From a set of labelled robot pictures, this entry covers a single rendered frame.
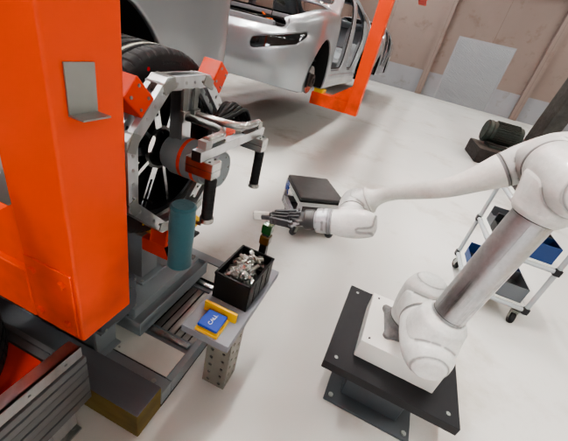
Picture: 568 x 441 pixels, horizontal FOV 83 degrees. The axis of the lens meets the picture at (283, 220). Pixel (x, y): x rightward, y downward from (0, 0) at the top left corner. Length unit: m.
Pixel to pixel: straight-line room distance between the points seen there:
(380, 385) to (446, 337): 0.36
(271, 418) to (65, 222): 1.08
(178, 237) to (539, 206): 1.01
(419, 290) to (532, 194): 0.51
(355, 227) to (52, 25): 0.89
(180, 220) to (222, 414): 0.78
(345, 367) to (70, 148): 1.10
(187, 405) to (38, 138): 1.10
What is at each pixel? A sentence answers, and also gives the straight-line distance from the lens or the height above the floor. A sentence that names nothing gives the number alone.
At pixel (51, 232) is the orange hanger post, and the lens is 0.83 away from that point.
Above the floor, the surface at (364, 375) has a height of 0.30.
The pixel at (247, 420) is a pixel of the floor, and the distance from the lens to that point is 1.48.
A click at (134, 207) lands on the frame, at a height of 0.75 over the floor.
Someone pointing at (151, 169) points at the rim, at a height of 0.78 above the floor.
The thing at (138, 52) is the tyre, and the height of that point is 1.16.
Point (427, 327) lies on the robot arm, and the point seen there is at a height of 0.65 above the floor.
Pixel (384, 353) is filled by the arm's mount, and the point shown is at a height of 0.38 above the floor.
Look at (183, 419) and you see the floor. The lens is 1.46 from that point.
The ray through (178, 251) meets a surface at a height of 0.57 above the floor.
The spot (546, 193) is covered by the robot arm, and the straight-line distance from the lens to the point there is 0.90.
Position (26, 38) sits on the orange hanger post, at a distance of 0.68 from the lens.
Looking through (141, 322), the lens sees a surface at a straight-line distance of 1.51.
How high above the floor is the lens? 1.31
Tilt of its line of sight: 30 degrees down
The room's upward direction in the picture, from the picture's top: 14 degrees clockwise
